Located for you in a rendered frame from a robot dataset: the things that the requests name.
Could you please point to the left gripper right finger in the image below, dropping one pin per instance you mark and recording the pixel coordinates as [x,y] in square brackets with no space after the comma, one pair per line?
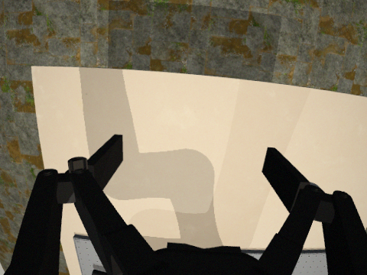
[345,238]

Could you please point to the grey flat base plate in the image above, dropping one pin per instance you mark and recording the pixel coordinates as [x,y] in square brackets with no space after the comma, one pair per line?
[311,262]

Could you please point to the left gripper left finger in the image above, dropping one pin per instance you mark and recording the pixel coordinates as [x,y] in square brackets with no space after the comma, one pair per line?
[120,247]

